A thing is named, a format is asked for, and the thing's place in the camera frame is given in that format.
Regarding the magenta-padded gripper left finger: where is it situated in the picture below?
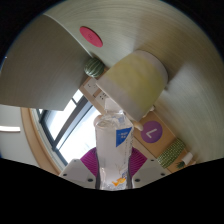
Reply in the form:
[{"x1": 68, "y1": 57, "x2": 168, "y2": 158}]
[{"x1": 59, "y1": 147, "x2": 101, "y2": 190}]

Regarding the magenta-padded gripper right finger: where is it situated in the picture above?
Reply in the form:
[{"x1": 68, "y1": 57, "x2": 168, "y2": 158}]
[{"x1": 127, "y1": 147, "x2": 168, "y2": 190}]

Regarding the clear plastic water bottle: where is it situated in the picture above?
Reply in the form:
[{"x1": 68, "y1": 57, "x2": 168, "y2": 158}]
[{"x1": 93, "y1": 98, "x2": 135, "y2": 192}]

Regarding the tall green cactus figure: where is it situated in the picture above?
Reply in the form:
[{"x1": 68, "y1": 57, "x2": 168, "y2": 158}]
[{"x1": 156, "y1": 138, "x2": 186, "y2": 169}]

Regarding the round purple number sign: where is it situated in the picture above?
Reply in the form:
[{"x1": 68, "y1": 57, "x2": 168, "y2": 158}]
[{"x1": 140, "y1": 120, "x2": 164, "y2": 144}]

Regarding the tiny potted succulent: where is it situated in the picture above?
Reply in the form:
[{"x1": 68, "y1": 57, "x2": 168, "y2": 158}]
[{"x1": 176, "y1": 152, "x2": 195, "y2": 169}]

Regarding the yellow and white mug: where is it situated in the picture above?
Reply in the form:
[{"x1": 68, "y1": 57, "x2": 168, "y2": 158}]
[{"x1": 95, "y1": 49, "x2": 169, "y2": 122}]

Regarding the small round green cactus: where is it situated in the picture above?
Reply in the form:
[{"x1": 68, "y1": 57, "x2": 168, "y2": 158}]
[{"x1": 83, "y1": 57, "x2": 106, "y2": 79}]

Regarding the green desk partition panel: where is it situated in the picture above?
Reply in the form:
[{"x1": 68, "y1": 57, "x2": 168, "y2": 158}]
[{"x1": 0, "y1": 14, "x2": 111, "y2": 112}]

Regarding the flat round red coaster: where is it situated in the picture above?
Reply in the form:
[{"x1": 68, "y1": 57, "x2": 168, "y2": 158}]
[{"x1": 79, "y1": 26, "x2": 104, "y2": 48}]

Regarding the white wall socket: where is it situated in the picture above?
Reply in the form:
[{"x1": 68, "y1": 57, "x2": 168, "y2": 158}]
[
  {"x1": 96, "y1": 91, "x2": 110, "y2": 103},
  {"x1": 82, "y1": 77, "x2": 101, "y2": 98}
]

